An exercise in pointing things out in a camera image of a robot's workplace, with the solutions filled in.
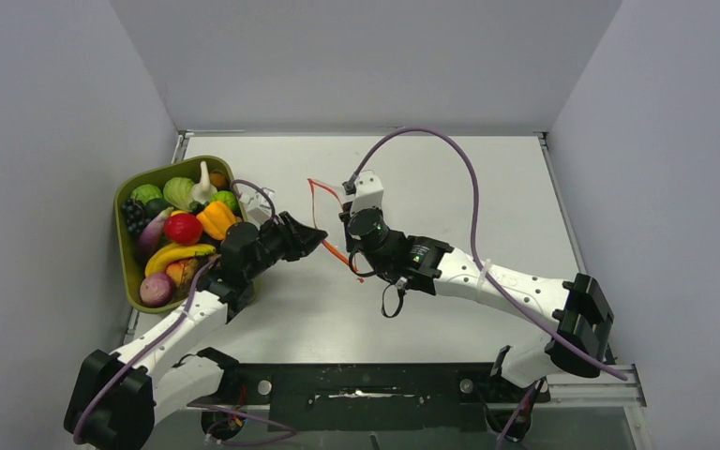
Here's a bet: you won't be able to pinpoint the purple toy eggplant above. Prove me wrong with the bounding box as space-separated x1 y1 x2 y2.
134 207 173 263

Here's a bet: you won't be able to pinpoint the red toy apple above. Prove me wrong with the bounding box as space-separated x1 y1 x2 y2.
163 212 203 246

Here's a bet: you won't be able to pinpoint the purple cable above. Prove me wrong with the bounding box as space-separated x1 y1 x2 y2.
342 127 629 450
72 178 280 446

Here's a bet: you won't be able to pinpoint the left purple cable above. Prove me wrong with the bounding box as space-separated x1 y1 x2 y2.
72 178 280 446

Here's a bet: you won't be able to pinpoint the peach toy fruit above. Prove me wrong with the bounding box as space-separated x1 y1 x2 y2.
165 258 201 288

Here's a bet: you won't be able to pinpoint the yellow toy banana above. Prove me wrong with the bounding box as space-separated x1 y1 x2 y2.
144 243 216 278

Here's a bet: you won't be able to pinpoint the orange toy bell pepper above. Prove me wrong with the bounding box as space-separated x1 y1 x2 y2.
196 201 239 241

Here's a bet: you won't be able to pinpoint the green toy cabbage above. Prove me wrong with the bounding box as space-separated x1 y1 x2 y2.
129 184 163 204

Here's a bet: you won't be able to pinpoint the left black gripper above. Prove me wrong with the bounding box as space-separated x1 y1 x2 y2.
245 212 326 281

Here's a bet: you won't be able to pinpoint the purple toy onion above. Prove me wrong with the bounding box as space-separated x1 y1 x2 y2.
140 272 177 308

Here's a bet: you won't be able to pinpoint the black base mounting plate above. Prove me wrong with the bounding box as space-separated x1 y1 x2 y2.
203 363 527 432

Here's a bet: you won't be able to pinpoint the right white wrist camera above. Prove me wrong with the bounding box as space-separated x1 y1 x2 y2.
350 170 384 216

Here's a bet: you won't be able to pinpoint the dark green toy avocado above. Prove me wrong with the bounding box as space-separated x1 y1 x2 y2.
143 198 171 220

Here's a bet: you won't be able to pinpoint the black toy grapes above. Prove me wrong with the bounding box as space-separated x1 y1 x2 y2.
120 198 150 239

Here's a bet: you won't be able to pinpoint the light green toy lettuce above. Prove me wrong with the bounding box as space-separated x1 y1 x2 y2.
162 176 195 212

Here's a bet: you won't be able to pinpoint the olive green food bin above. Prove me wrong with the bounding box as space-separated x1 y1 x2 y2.
114 156 233 314

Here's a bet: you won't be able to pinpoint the clear zip bag orange zipper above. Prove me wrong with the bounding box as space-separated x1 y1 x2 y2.
307 177 364 285

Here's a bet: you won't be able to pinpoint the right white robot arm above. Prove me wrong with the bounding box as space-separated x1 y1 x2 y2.
339 202 622 400

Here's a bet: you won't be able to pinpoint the small orange toy fruit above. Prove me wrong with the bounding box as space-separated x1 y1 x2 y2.
209 171 230 190

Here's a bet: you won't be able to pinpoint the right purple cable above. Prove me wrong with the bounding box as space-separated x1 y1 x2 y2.
342 127 629 450

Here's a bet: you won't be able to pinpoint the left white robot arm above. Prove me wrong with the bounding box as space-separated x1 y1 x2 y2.
64 212 328 449

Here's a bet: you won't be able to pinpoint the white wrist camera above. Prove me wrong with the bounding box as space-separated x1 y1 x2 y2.
239 188 272 225
350 170 384 216

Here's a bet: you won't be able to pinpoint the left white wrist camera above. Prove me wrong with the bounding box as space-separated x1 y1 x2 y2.
239 188 272 225

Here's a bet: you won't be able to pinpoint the white toy garlic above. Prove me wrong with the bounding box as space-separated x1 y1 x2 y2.
190 161 218 204

